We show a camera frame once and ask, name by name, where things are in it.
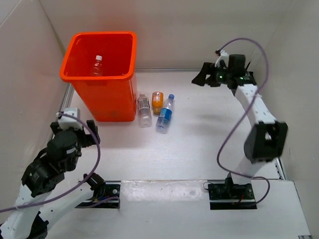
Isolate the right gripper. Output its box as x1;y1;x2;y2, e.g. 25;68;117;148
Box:
191;63;232;88

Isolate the clear bottle white cap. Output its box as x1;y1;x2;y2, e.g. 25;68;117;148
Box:
90;55;103;77

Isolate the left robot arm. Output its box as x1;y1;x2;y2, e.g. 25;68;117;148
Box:
0;117;105;239

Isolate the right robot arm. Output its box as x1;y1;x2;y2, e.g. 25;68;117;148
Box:
191;50;288;199

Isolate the orange plastic bin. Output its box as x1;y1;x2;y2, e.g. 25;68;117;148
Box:
60;31;137;122

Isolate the orange juice bottle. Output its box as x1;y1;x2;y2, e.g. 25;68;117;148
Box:
152;92;163;115

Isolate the blue label water bottle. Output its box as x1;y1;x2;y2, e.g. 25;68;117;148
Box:
156;94;174;133

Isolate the clear bottle white label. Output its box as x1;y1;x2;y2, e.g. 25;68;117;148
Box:
137;94;152;127

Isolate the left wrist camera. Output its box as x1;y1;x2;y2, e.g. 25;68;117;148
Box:
56;108;83;130

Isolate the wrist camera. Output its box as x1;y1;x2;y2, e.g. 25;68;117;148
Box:
56;108;83;130
214;49;229;68

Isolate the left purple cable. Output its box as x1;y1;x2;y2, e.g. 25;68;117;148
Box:
0;113;122;213

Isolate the purple cable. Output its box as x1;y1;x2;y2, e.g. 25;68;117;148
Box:
203;37;271;205
0;113;122;213

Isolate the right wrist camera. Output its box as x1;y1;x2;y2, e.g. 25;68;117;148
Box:
214;49;229;68

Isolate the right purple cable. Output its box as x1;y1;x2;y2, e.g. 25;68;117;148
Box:
203;37;271;205

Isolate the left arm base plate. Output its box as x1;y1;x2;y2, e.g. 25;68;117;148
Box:
77;181;121;209

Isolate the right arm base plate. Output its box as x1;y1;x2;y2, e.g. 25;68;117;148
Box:
208;183;257;210

